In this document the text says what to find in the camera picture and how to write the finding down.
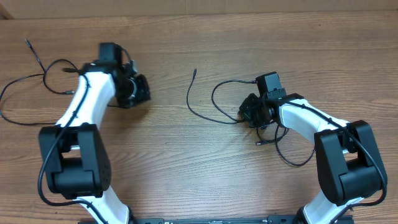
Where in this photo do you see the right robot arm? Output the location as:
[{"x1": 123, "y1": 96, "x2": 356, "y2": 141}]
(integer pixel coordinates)
[{"x1": 239, "y1": 72, "x2": 387, "y2": 223}]

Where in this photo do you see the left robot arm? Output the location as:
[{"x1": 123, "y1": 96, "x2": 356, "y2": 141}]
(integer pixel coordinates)
[{"x1": 37, "y1": 42, "x2": 150, "y2": 223}]

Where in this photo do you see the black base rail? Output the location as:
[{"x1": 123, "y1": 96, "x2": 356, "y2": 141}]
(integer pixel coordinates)
[{"x1": 77, "y1": 214, "x2": 355, "y2": 224}]

